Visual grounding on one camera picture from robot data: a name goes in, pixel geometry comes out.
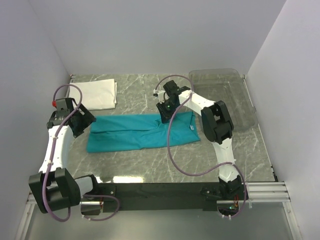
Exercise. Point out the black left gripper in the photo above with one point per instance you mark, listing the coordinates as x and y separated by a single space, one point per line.
87 119

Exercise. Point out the teal t shirt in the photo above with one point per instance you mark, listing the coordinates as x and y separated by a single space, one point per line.
115 133

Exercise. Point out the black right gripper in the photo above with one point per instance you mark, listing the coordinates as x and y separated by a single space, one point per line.
165 116

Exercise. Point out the aluminium rail frame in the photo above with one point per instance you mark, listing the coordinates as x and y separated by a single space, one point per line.
268 216

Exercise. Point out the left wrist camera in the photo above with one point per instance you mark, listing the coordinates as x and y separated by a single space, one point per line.
64 104

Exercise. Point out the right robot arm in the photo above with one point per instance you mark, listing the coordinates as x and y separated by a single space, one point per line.
217 127

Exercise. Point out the clear plastic bin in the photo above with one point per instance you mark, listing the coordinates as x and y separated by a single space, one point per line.
227 85

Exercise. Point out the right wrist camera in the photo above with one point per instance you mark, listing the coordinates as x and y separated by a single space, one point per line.
161 95

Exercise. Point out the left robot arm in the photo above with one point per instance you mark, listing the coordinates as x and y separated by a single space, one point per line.
62 190

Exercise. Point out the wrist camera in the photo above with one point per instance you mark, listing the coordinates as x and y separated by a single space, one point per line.
161 95
64 104

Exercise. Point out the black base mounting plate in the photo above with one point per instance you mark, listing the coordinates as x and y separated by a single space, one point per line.
164 196

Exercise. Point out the folded white t shirt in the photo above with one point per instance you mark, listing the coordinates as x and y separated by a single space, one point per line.
98 95

